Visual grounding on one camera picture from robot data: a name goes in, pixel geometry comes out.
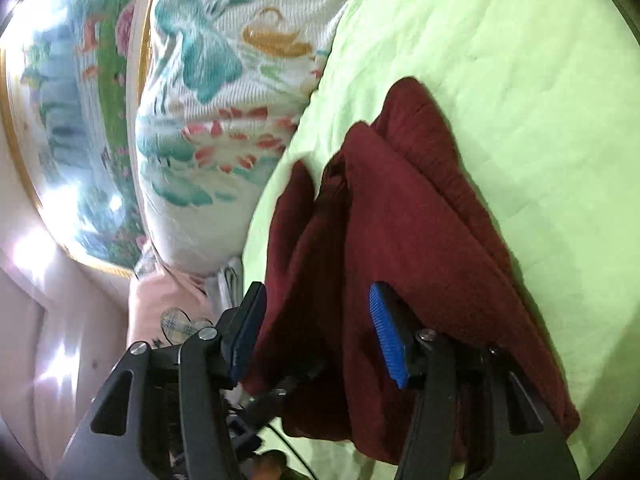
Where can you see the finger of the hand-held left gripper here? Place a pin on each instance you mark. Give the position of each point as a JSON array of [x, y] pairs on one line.
[[285, 390]]

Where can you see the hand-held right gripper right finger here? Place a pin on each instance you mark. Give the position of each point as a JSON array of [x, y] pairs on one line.
[[387, 335]]

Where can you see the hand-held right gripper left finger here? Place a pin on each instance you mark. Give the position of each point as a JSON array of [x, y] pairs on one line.
[[245, 330]]

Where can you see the maroon hooded sweater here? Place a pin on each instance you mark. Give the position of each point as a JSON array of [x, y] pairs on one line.
[[400, 220]]

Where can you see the folded grey towel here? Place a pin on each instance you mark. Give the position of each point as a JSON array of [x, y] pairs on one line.
[[231, 285]]

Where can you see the pink heart print blanket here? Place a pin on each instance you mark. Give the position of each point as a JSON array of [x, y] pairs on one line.
[[170, 305]]

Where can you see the white floral quilt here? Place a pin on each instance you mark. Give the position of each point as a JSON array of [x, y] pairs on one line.
[[210, 110]]

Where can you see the gold framed landscape painting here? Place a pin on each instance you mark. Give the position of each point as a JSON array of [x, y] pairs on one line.
[[75, 125]]

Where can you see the light green bed sheet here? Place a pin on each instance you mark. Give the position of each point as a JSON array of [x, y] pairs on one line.
[[500, 60]]

